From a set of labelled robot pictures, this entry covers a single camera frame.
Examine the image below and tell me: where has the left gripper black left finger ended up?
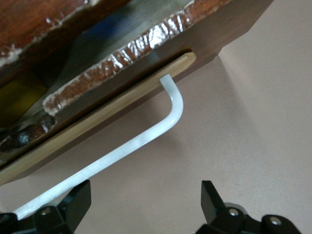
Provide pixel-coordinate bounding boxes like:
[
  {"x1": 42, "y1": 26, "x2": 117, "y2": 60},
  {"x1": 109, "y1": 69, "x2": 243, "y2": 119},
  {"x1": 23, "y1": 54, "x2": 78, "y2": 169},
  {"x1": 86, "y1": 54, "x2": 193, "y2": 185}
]
[{"x1": 33, "y1": 179, "x2": 92, "y2": 234}]

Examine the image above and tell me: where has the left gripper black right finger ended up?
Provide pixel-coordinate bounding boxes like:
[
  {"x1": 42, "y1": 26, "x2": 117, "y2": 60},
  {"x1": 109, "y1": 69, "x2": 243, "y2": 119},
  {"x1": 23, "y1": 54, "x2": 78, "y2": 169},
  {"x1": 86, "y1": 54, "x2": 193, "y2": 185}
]
[{"x1": 195, "y1": 180, "x2": 250, "y2": 234}]

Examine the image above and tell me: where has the yellow cube block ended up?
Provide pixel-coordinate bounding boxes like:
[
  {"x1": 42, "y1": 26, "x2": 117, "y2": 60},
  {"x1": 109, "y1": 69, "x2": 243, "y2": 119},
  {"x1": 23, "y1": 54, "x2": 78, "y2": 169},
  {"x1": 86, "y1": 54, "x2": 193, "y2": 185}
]
[{"x1": 0, "y1": 72, "x2": 47, "y2": 129}]

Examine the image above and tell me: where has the wooden drawer with white handle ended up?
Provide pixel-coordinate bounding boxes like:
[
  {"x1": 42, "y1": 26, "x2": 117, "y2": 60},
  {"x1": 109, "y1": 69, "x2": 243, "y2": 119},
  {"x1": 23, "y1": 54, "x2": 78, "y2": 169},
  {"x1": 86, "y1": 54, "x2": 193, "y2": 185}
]
[{"x1": 0, "y1": 0, "x2": 276, "y2": 220}]

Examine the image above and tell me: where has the dark wooden drawer cabinet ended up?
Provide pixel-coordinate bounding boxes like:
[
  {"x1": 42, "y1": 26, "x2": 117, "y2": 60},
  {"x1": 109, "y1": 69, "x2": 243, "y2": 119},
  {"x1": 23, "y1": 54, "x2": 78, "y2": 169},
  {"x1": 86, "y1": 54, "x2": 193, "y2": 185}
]
[{"x1": 0, "y1": 0, "x2": 137, "y2": 67}]

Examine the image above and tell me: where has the brown table cover sheet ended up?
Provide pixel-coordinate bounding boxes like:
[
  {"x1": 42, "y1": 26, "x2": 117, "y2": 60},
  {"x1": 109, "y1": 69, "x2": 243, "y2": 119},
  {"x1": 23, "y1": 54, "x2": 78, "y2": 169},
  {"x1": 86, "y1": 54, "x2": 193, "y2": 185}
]
[{"x1": 0, "y1": 0, "x2": 312, "y2": 234}]

